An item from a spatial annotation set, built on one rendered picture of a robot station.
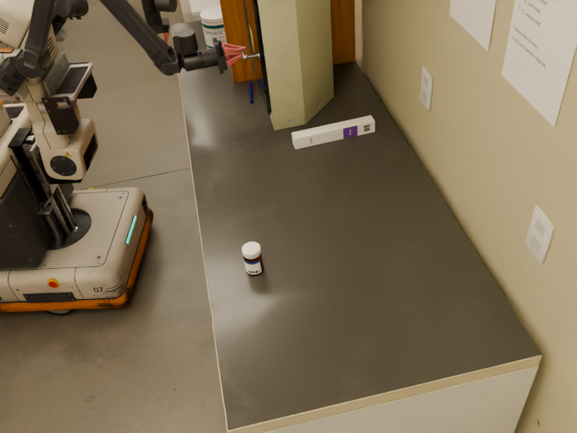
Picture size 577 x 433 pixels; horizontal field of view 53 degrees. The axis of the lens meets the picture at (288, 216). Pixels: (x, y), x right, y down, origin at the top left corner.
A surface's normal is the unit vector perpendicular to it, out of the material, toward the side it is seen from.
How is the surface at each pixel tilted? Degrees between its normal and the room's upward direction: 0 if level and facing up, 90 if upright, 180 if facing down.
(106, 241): 0
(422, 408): 90
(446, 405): 90
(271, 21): 90
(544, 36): 90
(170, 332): 0
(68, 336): 0
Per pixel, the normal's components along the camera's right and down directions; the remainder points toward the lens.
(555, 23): -0.98, 0.20
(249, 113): -0.09, -0.73
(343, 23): 0.21, 0.66
